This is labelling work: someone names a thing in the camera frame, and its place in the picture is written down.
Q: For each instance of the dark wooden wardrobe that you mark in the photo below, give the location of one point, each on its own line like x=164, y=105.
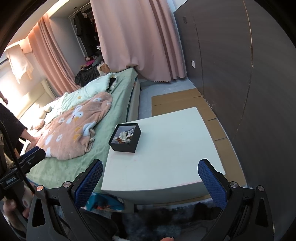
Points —
x=245, y=69

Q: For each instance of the person left hand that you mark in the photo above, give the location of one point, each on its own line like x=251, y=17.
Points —
x=10, y=208

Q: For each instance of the pink floral blanket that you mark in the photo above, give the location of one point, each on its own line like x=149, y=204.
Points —
x=72, y=134

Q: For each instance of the black jewelry box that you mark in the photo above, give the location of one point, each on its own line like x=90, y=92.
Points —
x=117, y=145

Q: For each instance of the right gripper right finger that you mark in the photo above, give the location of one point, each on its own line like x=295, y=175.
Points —
x=215, y=183

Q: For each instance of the flat brown cardboard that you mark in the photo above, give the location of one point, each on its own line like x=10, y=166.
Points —
x=185, y=130

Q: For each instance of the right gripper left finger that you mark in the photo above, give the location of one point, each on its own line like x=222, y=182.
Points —
x=86, y=183

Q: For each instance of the light green pillow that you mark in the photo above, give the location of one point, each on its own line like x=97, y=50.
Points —
x=69, y=100

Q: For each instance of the pink window curtain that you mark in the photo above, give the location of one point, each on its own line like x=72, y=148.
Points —
x=50, y=57

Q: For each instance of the cream cloth pouch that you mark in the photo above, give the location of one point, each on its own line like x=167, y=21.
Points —
x=123, y=138

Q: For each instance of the silver ball chain charm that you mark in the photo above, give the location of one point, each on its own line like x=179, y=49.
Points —
x=130, y=132

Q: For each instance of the green bed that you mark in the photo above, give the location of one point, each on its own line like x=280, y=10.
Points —
x=52, y=172

